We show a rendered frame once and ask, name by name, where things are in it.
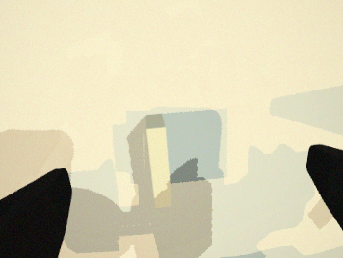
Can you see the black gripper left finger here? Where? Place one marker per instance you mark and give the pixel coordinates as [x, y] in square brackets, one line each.
[33, 219]

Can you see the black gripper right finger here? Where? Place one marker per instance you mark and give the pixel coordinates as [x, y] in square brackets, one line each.
[325, 167]

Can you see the cream rectangular block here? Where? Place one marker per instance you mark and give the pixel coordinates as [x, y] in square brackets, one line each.
[158, 154]

